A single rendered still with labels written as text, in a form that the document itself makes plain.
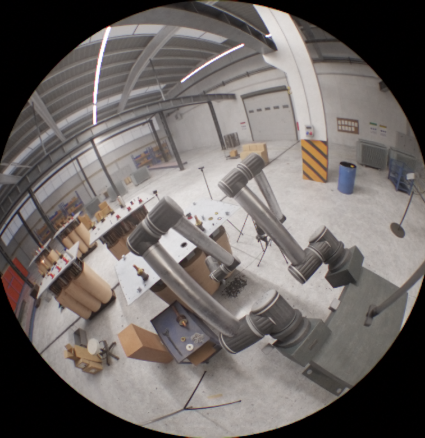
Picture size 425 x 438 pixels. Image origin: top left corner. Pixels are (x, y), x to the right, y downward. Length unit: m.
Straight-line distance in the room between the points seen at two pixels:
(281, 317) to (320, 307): 1.75
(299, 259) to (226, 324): 0.67
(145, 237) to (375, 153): 8.67
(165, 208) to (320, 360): 1.28
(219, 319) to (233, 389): 1.72
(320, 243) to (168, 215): 1.07
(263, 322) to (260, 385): 1.63
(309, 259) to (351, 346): 0.76
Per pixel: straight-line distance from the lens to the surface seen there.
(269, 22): 6.42
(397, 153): 8.97
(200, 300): 0.82
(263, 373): 2.38
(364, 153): 8.52
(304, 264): 1.17
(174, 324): 1.76
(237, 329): 0.95
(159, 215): 0.75
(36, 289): 10.53
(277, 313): 0.88
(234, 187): 0.99
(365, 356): 1.30
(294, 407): 2.59
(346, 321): 1.22
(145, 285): 1.52
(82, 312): 4.18
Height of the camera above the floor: 2.36
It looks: 34 degrees down
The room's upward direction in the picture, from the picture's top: 20 degrees counter-clockwise
